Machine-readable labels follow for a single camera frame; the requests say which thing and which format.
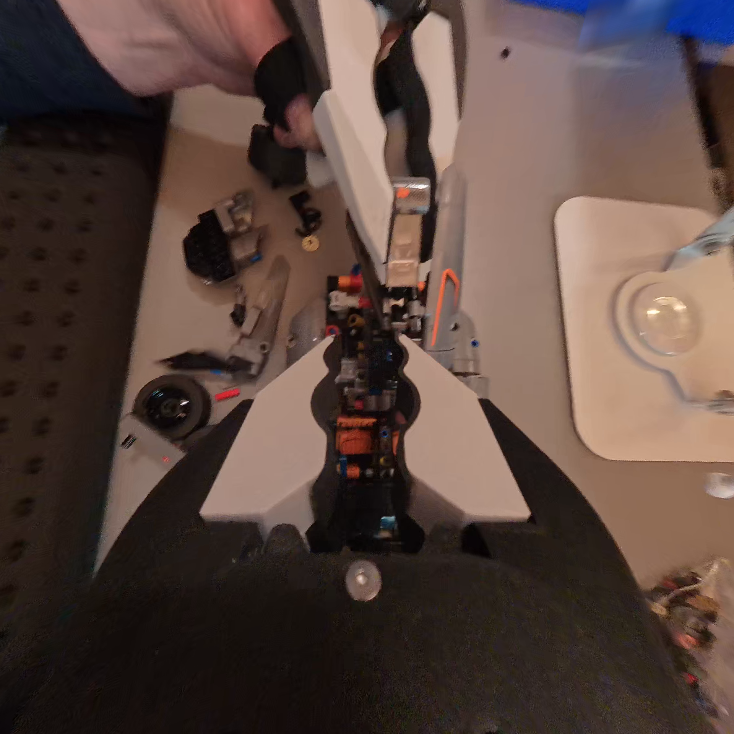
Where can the small black lego connector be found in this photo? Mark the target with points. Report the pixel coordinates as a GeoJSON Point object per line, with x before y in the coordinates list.
{"type": "Point", "coordinates": [304, 212]}

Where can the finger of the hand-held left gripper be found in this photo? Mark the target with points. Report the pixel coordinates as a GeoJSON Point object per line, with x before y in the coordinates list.
{"type": "Point", "coordinates": [441, 86]}
{"type": "Point", "coordinates": [355, 143]}

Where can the black lego fender assembly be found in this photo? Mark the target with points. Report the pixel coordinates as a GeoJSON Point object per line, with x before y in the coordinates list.
{"type": "Point", "coordinates": [212, 252]}

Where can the lego car chassis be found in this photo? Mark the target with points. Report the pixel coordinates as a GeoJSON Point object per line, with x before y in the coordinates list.
{"type": "Point", "coordinates": [367, 373]}

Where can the small red lego axle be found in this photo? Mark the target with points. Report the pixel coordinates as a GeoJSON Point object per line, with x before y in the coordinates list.
{"type": "Point", "coordinates": [227, 394]}

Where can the small tan lego gear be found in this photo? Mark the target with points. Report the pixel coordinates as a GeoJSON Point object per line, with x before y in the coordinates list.
{"type": "Point", "coordinates": [310, 242]}

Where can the plastic bag with lego pieces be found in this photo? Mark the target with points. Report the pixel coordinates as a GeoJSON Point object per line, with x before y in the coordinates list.
{"type": "Point", "coordinates": [694, 631]}

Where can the white metal stand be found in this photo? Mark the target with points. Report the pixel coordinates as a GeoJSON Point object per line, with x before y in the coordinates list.
{"type": "Point", "coordinates": [602, 344]}

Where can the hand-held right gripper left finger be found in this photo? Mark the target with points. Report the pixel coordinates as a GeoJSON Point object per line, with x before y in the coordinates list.
{"type": "Point", "coordinates": [264, 459]}

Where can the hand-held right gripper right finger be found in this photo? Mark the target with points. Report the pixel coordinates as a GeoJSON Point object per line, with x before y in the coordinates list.
{"type": "Point", "coordinates": [464, 459]}

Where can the blue plastic bin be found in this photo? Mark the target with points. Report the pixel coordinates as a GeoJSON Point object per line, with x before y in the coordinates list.
{"type": "Point", "coordinates": [705, 17]}

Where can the grey lego wing assembly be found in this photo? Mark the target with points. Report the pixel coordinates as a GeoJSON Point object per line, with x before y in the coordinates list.
{"type": "Point", "coordinates": [264, 321]}

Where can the person's left hand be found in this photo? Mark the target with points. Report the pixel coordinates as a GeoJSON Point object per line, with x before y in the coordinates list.
{"type": "Point", "coordinates": [172, 40]}

